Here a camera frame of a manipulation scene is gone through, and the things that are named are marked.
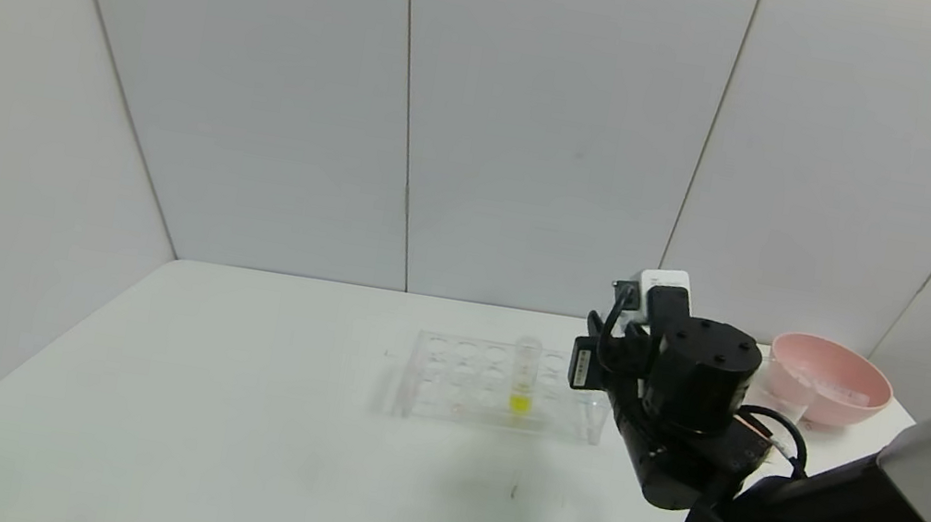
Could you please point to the pink bowl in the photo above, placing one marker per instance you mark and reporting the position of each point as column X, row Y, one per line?
column 834, row 413

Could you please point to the clear plastic test tube rack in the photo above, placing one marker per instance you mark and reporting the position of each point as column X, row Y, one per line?
column 463, row 391

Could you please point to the test tube with yellow pigment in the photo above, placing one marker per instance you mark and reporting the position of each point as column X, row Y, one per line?
column 520, row 396

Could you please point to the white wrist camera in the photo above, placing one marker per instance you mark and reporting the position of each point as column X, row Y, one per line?
column 664, row 292

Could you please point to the clear glass beaker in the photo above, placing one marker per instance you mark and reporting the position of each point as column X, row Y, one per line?
column 788, row 405

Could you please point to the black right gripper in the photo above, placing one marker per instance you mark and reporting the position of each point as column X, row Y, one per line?
column 583, row 363

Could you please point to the test tube with red pigment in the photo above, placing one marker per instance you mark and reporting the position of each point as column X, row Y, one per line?
column 837, row 390

